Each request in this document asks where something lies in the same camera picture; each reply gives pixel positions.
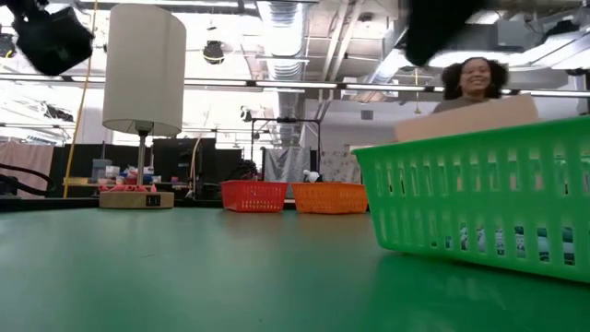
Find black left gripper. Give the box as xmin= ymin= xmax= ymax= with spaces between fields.
xmin=13 ymin=6 xmax=96 ymax=77

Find blue crayon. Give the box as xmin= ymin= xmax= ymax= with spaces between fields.
xmin=537 ymin=225 xmax=580 ymax=267

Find ceiling light strip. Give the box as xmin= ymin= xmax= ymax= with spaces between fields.
xmin=343 ymin=82 xmax=590 ymax=99
xmin=183 ymin=78 xmax=339 ymax=90

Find white shade table lamp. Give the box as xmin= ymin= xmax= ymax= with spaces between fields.
xmin=98 ymin=3 xmax=188 ymax=210

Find brown cardboard box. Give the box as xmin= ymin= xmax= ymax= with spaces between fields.
xmin=394 ymin=94 xmax=540 ymax=143

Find pink cloth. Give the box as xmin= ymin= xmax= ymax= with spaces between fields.
xmin=0 ymin=140 xmax=56 ymax=199

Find grey storage container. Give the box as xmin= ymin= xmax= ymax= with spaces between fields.
xmin=91 ymin=159 xmax=113 ymax=182

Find white patterned cloth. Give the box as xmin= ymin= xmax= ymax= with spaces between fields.
xmin=320 ymin=150 xmax=363 ymax=184

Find green plastic basket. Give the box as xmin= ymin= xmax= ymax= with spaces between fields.
xmin=350 ymin=114 xmax=590 ymax=284

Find orange plastic basket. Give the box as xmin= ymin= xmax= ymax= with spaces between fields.
xmin=290 ymin=182 xmax=370 ymax=216

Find grey hanging cloth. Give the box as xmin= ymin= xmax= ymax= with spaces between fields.
xmin=263 ymin=146 xmax=313 ymax=184

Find pink plastic basket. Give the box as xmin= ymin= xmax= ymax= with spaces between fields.
xmin=218 ymin=179 xmax=289 ymax=213

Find silver ceiling duct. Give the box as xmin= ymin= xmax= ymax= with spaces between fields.
xmin=254 ymin=0 xmax=315 ymax=80
xmin=368 ymin=25 xmax=416 ymax=85

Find yellow hanging cord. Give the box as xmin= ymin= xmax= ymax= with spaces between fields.
xmin=413 ymin=67 xmax=422 ymax=115

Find black looped cable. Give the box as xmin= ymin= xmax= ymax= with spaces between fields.
xmin=0 ymin=162 xmax=54 ymax=197

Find round ceiling camera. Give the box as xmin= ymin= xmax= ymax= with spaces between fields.
xmin=202 ymin=40 xmax=226 ymax=65

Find black metal frame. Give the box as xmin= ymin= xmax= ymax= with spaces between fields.
xmin=250 ymin=116 xmax=323 ymax=168

